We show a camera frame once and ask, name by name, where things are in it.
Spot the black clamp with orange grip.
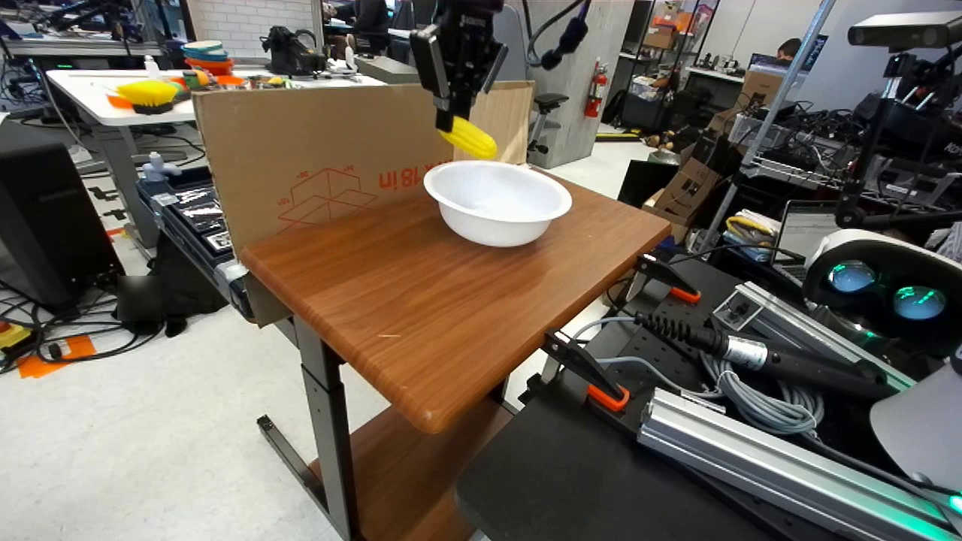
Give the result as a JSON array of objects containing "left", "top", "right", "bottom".
[
  {"left": 542, "top": 327, "right": 635, "bottom": 419},
  {"left": 635, "top": 252, "right": 706, "bottom": 311}
]

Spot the black bag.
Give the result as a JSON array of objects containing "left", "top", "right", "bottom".
[{"left": 109, "top": 233, "right": 232, "bottom": 340}]

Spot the white plastic bowl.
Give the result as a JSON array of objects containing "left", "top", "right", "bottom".
[{"left": 422, "top": 159, "right": 573, "bottom": 252}]

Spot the black cylindrical handle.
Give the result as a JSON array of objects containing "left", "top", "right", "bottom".
[{"left": 631, "top": 303, "right": 897, "bottom": 406}]

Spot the white work table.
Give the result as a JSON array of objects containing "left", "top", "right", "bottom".
[{"left": 43, "top": 64, "right": 391, "bottom": 251}]

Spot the brown wooden table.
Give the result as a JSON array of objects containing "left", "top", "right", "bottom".
[{"left": 236, "top": 171, "right": 672, "bottom": 541}]

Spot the stack of coloured bowls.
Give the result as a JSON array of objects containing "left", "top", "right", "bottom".
[{"left": 176, "top": 39, "right": 236, "bottom": 82}]

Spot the white stereo camera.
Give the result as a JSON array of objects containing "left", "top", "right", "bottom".
[{"left": 803, "top": 227, "right": 962, "bottom": 354}]

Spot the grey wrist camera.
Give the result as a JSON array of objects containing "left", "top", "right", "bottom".
[{"left": 405, "top": 21, "right": 450, "bottom": 106}]

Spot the grey coiled cable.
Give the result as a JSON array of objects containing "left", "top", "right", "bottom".
[{"left": 696, "top": 353, "right": 828, "bottom": 441}]

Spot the cardboard box on floor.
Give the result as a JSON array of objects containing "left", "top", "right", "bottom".
[{"left": 647, "top": 157, "right": 728, "bottom": 230}]

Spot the light wood-grain panel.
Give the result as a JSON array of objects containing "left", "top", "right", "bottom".
[{"left": 470, "top": 82, "right": 538, "bottom": 169}]

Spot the black mounting plate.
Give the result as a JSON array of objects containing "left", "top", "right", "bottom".
[{"left": 453, "top": 377, "right": 775, "bottom": 541}]

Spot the yellow oblong toy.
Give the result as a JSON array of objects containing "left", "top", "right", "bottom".
[{"left": 437, "top": 114, "right": 502, "bottom": 162}]

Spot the brown cardboard panel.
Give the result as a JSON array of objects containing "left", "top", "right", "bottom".
[{"left": 193, "top": 82, "right": 459, "bottom": 252}]

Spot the black machine on table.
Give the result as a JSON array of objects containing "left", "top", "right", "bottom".
[{"left": 259, "top": 21, "right": 329, "bottom": 82}]

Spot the black cabinet box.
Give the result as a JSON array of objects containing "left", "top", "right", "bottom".
[{"left": 0, "top": 124, "right": 113, "bottom": 319}]

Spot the white pegboard panel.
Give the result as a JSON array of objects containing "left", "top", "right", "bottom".
[{"left": 184, "top": 0, "right": 329, "bottom": 67}]

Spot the aluminium extrusion rail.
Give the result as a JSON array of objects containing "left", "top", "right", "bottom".
[{"left": 635, "top": 385, "right": 962, "bottom": 541}]

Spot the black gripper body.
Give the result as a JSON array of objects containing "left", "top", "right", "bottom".
[{"left": 437, "top": 4, "right": 510, "bottom": 107}]

